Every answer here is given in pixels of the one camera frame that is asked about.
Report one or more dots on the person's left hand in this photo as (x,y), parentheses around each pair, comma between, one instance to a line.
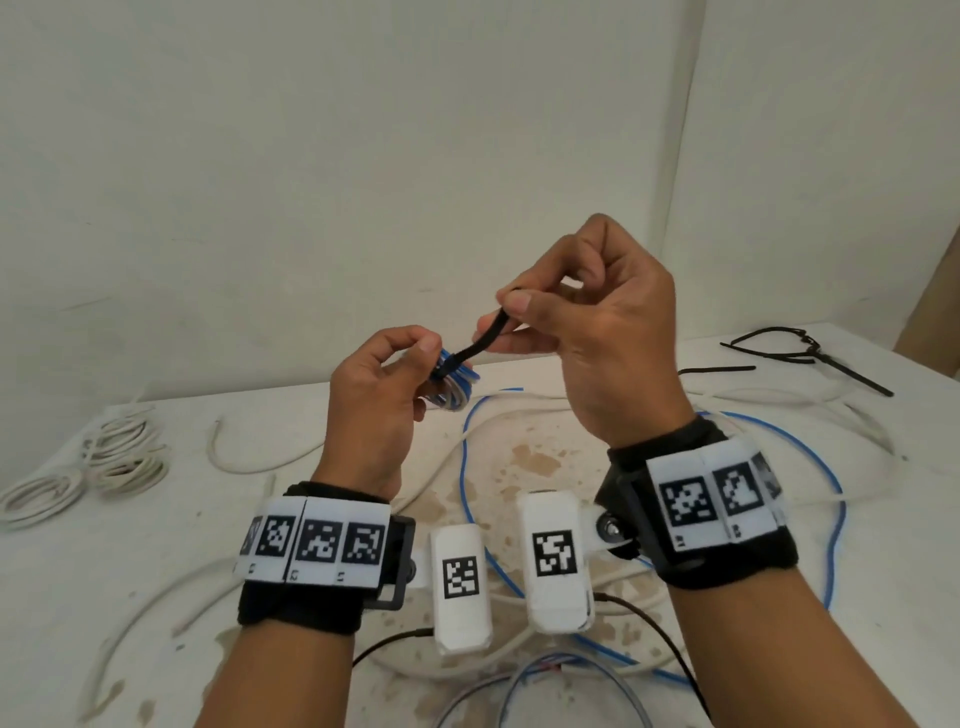
(367,420)

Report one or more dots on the person's right hand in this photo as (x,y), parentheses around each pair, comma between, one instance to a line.
(622,345)

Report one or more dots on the person's left forearm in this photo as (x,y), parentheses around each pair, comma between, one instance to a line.
(277,682)

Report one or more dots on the black left wristband with markers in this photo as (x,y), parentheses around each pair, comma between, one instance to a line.
(300,611)

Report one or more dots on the black wristband with markers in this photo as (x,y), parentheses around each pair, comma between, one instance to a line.
(750,562)
(300,611)

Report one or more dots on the black right wristband with markers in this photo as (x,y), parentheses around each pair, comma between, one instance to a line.
(750,562)

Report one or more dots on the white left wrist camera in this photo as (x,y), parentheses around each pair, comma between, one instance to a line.
(461,622)

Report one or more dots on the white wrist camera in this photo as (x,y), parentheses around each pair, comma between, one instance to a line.
(555,607)
(461,622)

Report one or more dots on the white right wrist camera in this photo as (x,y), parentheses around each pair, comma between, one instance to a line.
(555,607)

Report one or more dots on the wooden shelf frame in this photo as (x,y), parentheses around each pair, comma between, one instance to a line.
(934,315)

